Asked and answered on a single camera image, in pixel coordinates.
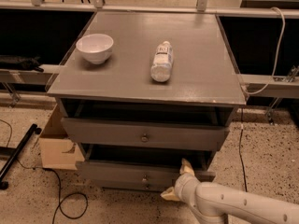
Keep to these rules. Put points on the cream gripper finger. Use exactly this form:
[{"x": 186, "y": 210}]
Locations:
[
  {"x": 186, "y": 168},
  {"x": 169, "y": 195}
]

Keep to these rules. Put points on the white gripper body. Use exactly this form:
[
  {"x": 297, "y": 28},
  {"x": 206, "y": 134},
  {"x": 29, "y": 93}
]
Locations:
[{"x": 182, "y": 186}]

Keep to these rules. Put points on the grey drawer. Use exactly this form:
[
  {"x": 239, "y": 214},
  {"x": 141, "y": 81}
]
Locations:
[
  {"x": 132, "y": 186},
  {"x": 141, "y": 164},
  {"x": 144, "y": 134}
]

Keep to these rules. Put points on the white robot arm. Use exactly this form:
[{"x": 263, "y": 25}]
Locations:
[{"x": 212, "y": 203}]

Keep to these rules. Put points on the grey bottom drawer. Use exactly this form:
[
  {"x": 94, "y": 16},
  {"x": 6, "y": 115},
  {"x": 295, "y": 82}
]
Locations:
[{"x": 132, "y": 186}]

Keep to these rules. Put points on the grey top drawer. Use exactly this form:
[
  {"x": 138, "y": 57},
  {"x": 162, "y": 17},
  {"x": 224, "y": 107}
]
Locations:
[{"x": 144, "y": 134}]

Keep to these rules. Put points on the grey drawer cabinet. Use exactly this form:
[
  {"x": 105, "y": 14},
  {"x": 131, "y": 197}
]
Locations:
[{"x": 203, "y": 89}]

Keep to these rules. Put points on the clear plastic bottle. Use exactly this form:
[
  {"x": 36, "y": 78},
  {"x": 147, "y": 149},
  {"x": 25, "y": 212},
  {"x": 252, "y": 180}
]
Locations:
[{"x": 161, "y": 68}]

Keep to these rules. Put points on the cardboard box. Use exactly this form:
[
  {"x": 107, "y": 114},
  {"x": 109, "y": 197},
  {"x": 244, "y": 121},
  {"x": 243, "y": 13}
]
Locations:
[{"x": 57, "y": 150}]

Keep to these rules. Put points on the white ceramic bowl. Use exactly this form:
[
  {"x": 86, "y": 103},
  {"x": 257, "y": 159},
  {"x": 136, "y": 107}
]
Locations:
[{"x": 95, "y": 48}]

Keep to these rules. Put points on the black metal stand leg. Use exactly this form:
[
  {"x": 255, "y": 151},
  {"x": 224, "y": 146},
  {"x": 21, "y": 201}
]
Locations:
[{"x": 10, "y": 154}]

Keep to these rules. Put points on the black cloth bag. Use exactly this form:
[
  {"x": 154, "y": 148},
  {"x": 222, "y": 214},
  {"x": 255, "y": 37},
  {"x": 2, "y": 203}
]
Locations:
[{"x": 20, "y": 63}]

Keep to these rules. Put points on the metal frame rail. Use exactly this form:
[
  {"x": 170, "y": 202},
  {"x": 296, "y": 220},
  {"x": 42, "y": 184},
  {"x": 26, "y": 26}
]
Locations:
[{"x": 140, "y": 6}]

